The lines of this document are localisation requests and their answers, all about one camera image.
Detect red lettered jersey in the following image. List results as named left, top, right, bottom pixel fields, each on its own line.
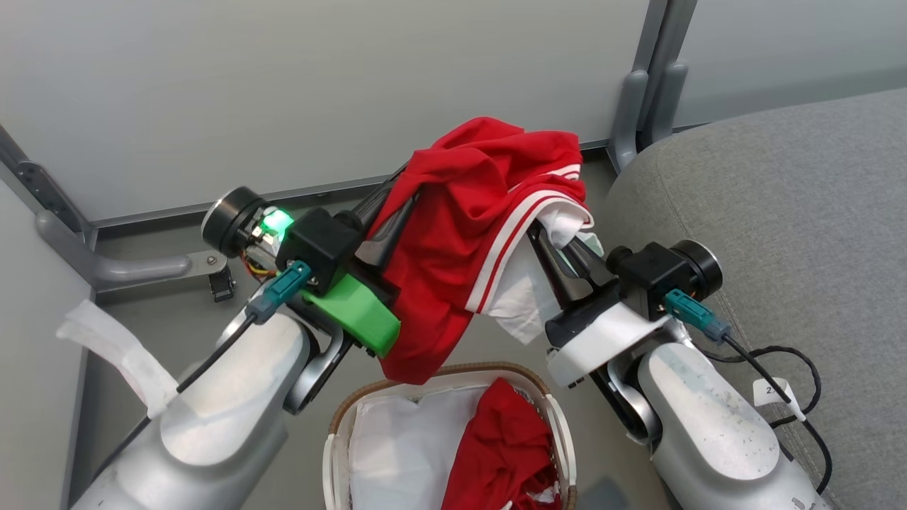
left=441, top=378, right=560, bottom=510

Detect white fabric strap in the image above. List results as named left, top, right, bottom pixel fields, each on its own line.
left=57, top=300, right=179, bottom=419

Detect grey slanted partition post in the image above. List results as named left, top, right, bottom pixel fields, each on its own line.
left=0, top=126, right=96, bottom=245

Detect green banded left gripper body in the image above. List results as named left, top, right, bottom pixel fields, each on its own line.
left=300, top=271, right=402, bottom=360

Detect small black caster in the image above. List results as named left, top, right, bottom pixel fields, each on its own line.
left=209, top=269, right=237, bottom=303

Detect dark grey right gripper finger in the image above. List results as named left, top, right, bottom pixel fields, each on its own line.
left=565, top=236, right=619, bottom=289
left=528, top=221, right=595, bottom=309

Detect white basket liner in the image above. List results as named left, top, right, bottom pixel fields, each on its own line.
left=347, top=386, right=497, bottom=510

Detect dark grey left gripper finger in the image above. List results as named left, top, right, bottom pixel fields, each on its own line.
left=344, top=164, right=410, bottom=227
left=354, top=193, right=420, bottom=273

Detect small white cable tag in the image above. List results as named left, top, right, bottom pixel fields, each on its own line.
left=753, top=378, right=807, bottom=422

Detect red yellow thin wires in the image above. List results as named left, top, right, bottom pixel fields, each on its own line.
left=240, top=249, right=278, bottom=282

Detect grey partition post base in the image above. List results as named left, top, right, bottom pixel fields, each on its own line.
left=633, top=0, right=699, bottom=142

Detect grey post foot bracket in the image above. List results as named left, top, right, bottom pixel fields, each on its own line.
left=641, top=62, right=689, bottom=148
left=608, top=69, right=650, bottom=175

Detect grey fabric sofa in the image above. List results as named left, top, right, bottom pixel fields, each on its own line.
left=602, top=89, right=907, bottom=510

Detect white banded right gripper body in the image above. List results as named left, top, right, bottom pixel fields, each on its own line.
left=544, top=282, right=672, bottom=388

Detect white basket with brown rim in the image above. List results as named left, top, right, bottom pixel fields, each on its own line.
left=322, top=363, right=578, bottom=510

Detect red shorts with white stripes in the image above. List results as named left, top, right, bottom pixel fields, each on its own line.
left=368, top=117, right=604, bottom=385

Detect grey metal partition foot tube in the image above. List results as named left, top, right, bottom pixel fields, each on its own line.
left=35, top=209, right=229, bottom=293

